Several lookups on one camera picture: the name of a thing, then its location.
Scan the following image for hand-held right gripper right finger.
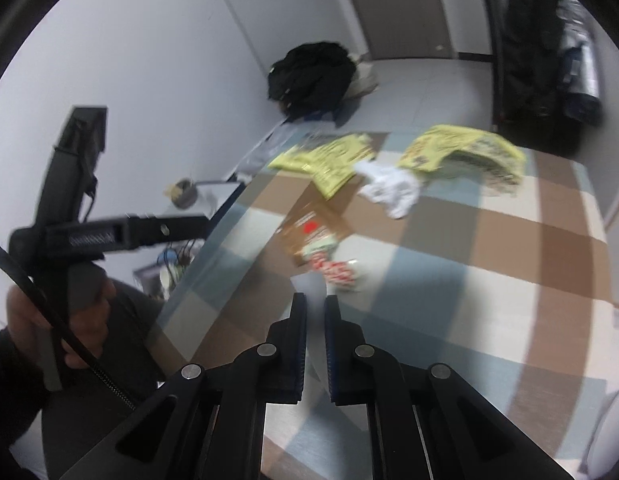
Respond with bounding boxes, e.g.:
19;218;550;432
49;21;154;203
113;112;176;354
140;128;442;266
324;294;575;480

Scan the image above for tangled cables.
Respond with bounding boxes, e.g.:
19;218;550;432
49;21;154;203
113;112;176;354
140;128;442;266
156;239;201;287

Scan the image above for silver folded umbrella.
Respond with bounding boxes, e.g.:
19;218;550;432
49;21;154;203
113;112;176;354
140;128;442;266
558;0;604;127

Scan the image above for brown paper packet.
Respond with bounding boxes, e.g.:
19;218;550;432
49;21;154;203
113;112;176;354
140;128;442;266
276;200;353;267

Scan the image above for beige bag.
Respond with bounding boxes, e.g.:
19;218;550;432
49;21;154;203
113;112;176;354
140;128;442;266
347;54;381;99

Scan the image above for plaid blanket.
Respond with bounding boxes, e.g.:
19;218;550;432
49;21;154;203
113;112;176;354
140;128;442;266
150;132;616;480

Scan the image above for black clothes pile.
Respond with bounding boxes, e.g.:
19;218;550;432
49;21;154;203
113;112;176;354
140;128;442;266
267;41;359;124

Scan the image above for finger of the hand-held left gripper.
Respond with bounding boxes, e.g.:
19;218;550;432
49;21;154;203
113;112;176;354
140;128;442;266
124;211;211;251

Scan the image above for grey plastic bag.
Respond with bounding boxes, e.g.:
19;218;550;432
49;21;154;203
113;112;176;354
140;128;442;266
236;120;303;182

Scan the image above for red checkered snack wrapper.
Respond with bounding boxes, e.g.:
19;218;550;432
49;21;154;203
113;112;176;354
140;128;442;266
308;255;363;294

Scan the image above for small yellow printed packet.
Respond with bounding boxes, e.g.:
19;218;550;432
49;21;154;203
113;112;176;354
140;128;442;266
267;132;376;199

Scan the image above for person's left forearm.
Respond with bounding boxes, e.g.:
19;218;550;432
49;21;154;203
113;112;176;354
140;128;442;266
0;327;51;466

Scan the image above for grey door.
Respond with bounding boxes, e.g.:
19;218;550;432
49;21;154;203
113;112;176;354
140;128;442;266
333;0;456;62

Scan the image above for person's left hand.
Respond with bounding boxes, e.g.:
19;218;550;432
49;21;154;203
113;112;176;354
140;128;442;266
6;265;119;369

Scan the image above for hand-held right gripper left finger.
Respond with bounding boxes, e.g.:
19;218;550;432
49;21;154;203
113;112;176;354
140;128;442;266
60;292;308;480

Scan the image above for white tissue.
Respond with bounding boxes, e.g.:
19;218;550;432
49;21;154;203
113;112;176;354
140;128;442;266
353;160;423;221

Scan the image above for white cabinet with wood trim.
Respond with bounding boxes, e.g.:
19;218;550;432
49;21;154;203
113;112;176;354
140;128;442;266
587;20;619;331

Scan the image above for large yellow printed packet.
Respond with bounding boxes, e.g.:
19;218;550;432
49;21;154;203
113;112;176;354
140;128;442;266
396;124;529;197

